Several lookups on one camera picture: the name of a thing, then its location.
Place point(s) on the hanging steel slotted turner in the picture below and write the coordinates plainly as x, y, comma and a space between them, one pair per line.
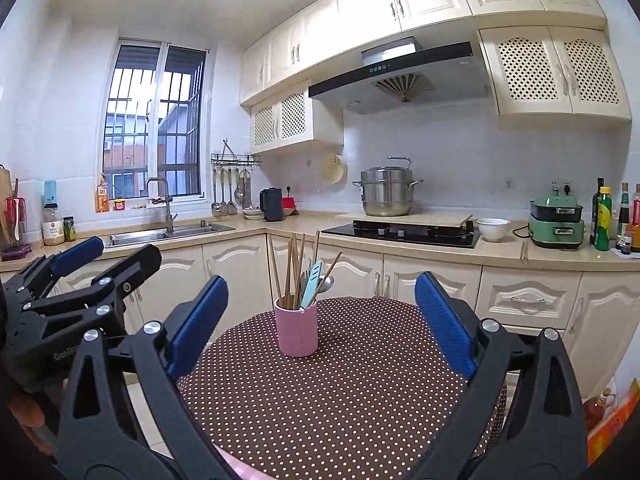
223, 205

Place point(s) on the beige board under pot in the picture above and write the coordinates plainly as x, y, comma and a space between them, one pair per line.
440, 220

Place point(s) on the clear bottle blue cap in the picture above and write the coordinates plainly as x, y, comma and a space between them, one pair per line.
53, 225

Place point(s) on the black kettle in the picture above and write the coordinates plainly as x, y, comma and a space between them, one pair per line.
271, 206

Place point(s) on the hanging steel spoon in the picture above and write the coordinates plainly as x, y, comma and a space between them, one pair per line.
239, 195

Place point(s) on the wooden cutting board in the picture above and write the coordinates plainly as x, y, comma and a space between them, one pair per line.
4, 190

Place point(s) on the orange dish soap bottle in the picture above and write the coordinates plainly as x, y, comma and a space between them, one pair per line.
102, 197

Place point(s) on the barred kitchen window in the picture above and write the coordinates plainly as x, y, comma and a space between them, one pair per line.
150, 120

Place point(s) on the clear bottle red label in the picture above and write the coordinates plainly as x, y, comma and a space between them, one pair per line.
636, 220

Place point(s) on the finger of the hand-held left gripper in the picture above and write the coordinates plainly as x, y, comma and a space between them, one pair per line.
75, 255
135, 267

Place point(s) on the white bowl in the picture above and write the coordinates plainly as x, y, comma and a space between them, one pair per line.
492, 230

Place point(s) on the green electric cooker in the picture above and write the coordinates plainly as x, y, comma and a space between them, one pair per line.
557, 225

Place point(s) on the pink utensil holder cup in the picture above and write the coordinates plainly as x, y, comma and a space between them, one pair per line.
296, 330

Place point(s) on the small cream lattice door cabinet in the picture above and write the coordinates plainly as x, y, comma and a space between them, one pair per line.
325, 125

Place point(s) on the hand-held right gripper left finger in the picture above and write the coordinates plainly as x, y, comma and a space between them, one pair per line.
197, 325

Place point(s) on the brown polka dot tablecloth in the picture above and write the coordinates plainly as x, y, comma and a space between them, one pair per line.
350, 400

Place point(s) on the pink underlay cloth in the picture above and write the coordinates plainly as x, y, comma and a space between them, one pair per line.
250, 470

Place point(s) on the wide cream lattice door cabinet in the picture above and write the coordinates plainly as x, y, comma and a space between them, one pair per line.
550, 105

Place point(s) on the person's left hand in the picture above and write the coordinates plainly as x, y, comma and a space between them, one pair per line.
27, 417

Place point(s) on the dark sauce bottle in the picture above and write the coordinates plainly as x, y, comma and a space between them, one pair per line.
624, 215

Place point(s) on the stacked small dishes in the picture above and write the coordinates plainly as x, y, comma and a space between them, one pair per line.
252, 213

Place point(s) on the black range hood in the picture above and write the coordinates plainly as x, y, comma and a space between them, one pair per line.
450, 80

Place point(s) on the wall utensil rack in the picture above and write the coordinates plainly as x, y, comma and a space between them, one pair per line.
235, 157

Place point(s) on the green bottle yellow cap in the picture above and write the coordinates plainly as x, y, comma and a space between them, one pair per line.
604, 225

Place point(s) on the bundle of wooden chopsticks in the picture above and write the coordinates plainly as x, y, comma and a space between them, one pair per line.
290, 270

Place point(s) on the steel kitchen faucet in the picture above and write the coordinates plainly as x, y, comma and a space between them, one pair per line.
167, 212

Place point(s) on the orange bag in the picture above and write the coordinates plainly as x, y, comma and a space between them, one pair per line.
620, 425

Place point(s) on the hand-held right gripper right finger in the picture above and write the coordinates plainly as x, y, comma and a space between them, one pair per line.
445, 320

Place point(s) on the hanging steel spatula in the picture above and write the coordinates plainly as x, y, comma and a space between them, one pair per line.
232, 207

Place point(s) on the cream kitchen base cabinets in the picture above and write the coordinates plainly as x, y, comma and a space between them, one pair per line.
440, 275

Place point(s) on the red container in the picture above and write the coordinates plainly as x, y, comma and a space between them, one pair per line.
289, 203

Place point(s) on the stainless steel sink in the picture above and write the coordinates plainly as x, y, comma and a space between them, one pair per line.
165, 235

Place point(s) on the dark olive oil bottle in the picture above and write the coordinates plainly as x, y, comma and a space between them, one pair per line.
597, 200

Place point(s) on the red utensil holder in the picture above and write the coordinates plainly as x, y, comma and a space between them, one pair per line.
17, 230

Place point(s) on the hanging steel ladle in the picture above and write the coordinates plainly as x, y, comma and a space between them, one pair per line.
216, 206

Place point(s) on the stainless steel steamer pot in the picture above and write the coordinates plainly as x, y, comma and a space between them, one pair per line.
387, 195

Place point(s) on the small green jar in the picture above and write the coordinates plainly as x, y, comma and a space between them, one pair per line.
69, 230

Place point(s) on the black gas stove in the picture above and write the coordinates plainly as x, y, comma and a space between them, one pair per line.
400, 234

